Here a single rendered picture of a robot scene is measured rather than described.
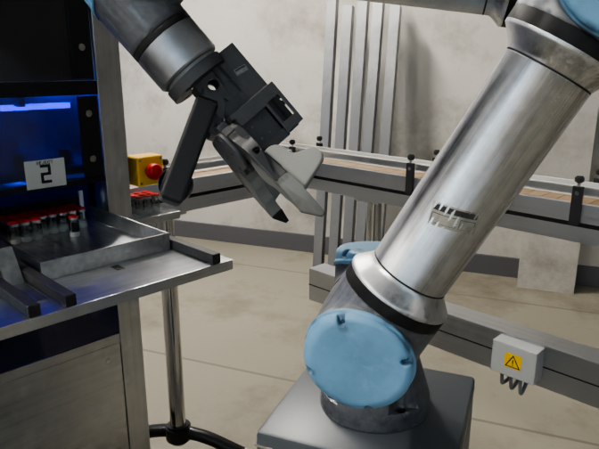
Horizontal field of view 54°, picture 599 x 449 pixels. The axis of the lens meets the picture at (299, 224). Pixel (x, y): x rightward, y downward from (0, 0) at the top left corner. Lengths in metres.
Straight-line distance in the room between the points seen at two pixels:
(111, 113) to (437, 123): 2.52
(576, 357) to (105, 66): 1.31
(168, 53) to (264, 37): 3.33
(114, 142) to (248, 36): 2.66
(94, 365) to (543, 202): 1.15
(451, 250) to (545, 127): 0.14
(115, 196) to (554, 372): 1.18
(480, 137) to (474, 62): 3.04
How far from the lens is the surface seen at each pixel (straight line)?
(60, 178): 1.37
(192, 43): 0.63
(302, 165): 0.60
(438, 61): 3.62
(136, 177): 1.46
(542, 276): 3.60
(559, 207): 1.51
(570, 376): 1.66
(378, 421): 0.79
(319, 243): 3.49
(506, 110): 0.56
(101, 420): 1.62
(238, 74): 0.65
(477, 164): 0.56
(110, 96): 1.41
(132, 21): 0.64
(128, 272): 1.11
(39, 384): 1.49
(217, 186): 1.74
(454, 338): 1.78
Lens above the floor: 1.25
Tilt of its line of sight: 15 degrees down
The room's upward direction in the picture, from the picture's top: straight up
